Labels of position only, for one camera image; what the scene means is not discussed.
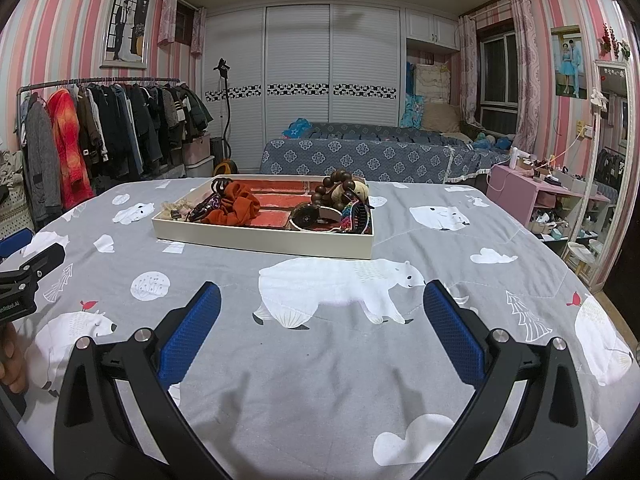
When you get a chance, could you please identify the beige fluffy scrunchie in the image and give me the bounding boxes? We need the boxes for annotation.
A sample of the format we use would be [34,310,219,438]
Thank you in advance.
[160,199,193,221]

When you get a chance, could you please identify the short pink curtain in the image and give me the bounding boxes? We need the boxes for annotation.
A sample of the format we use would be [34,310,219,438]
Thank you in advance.
[190,7,207,56]
[158,0,178,46]

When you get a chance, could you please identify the black garment steamer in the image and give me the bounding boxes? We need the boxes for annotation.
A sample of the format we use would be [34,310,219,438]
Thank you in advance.
[212,57,238,176]

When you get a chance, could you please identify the brown wooden bead bracelet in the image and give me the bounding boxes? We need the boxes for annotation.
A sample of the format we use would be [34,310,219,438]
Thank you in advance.
[311,170,361,208]

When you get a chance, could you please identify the long pink floral curtain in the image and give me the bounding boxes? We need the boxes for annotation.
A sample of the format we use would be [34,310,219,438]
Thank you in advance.
[459,15,481,126]
[510,0,543,151]

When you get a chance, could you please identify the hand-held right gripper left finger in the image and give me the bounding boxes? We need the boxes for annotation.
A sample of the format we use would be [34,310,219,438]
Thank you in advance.
[52,281,236,480]

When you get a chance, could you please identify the wall poster of couple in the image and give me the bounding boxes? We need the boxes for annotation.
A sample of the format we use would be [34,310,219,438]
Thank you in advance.
[550,25,588,100]

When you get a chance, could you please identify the white wardrobe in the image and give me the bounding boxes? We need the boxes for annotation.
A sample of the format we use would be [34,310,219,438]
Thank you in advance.
[202,2,461,171]

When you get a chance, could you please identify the pink desk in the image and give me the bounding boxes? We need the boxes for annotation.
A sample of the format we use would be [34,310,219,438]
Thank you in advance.
[486,162,611,226]

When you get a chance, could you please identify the black cord bracelet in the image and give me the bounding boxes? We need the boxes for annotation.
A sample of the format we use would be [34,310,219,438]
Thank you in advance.
[186,195,223,223]

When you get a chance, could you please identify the person's left hand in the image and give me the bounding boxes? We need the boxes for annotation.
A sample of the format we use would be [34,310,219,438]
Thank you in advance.
[0,322,28,396]

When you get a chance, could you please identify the window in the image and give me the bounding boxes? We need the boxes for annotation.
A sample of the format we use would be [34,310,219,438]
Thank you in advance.
[477,30,521,136]

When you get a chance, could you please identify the bed with blue patterned cover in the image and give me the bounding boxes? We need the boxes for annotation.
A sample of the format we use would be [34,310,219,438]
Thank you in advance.
[260,121,516,185]

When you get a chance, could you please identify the beige folded bedding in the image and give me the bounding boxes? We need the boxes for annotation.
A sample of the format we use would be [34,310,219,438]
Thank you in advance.
[415,62,463,135]

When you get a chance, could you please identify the grey green cloth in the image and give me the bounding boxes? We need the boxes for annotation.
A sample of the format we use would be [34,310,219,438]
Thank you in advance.
[0,151,25,187]

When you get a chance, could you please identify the turquoise cloth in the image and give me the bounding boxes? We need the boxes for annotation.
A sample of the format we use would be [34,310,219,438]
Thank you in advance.
[399,62,426,128]

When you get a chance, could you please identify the framed wedding picture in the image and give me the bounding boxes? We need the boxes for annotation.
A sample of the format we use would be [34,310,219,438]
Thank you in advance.
[99,0,155,70]

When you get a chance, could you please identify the black hair claw colourful crochet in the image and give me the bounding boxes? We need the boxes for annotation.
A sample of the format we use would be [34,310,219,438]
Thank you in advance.
[340,199,373,236]

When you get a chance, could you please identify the pink storage box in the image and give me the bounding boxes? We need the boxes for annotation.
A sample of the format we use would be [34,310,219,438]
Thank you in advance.
[182,134,216,178]

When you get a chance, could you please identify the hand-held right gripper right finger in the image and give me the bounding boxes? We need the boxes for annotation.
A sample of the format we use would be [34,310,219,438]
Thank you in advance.
[417,280,588,480]

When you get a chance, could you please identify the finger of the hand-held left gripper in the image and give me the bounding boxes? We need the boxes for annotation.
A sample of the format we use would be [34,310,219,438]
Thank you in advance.
[0,227,35,261]
[0,243,67,293]

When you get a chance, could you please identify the red flower wall decoration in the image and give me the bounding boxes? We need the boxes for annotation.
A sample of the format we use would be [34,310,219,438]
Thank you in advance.
[599,24,632,58]

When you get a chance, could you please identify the orange fabric scrunchie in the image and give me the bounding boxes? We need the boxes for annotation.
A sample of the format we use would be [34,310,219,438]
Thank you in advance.
[200,182,262,227]

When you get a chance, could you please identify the cream tray with red lining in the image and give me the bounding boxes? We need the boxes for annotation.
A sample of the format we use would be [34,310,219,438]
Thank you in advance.
[151,174,376,261]

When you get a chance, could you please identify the metal clothes rack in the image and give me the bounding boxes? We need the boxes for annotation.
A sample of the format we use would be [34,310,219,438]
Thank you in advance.
[17,76,182,111]

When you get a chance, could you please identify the beige hair clip with pompom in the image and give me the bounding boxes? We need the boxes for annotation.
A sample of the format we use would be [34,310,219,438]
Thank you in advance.
[330,180,371,206]

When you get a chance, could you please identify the white framed standing mirror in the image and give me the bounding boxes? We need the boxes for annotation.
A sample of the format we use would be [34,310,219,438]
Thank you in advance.
[562,59,632,288]

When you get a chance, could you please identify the blue cloth bundle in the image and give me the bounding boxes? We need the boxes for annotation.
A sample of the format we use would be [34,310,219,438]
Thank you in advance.
[282,117,313,141]

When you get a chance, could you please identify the row of hanging clothes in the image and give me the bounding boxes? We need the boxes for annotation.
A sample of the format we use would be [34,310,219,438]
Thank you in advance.
[22,80,213,213]

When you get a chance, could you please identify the blue plush toys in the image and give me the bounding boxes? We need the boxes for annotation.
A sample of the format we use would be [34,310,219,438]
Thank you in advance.
[472,132,507,153]

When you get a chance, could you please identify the cream and black bangle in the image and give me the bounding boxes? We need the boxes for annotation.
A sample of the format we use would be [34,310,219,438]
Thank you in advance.
[289,201,343,233]

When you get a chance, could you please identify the floral patterned cloth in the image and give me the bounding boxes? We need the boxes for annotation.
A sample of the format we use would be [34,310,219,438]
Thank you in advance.
[0,197,36,240]

